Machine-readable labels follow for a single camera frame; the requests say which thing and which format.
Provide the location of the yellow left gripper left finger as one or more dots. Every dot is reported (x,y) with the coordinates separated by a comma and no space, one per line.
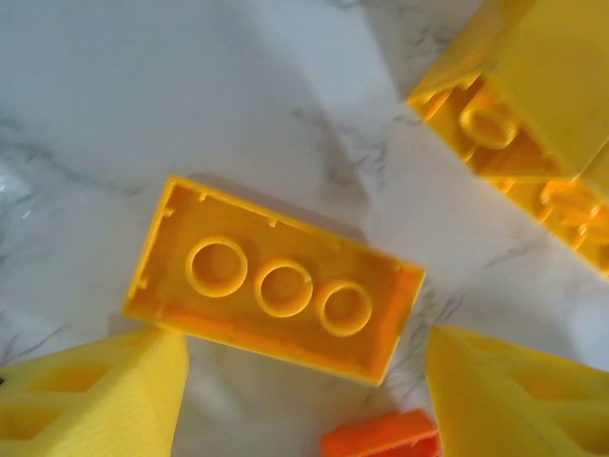
(95,404)

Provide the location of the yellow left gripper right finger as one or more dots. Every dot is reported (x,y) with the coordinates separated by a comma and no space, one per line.
(504,409)

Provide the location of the yellow long lego brick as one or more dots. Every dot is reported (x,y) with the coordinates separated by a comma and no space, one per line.
(285,328)

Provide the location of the orange lego brick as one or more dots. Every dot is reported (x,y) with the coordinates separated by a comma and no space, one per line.
(380,435)

